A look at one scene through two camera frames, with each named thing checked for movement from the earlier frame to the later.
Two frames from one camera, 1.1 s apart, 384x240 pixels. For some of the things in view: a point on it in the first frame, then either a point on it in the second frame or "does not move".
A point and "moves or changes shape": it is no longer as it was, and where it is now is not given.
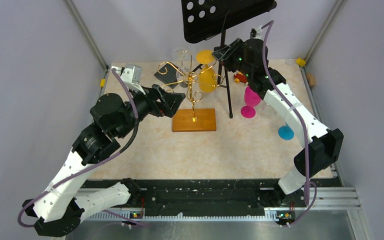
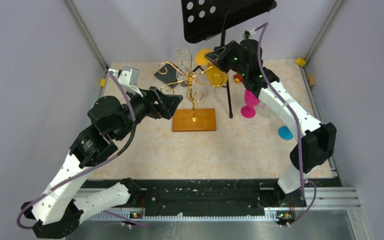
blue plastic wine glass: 286,132 does not move
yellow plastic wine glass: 207,79 moves or changes shape
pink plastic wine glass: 251,100 does not move
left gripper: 169,103 does not move
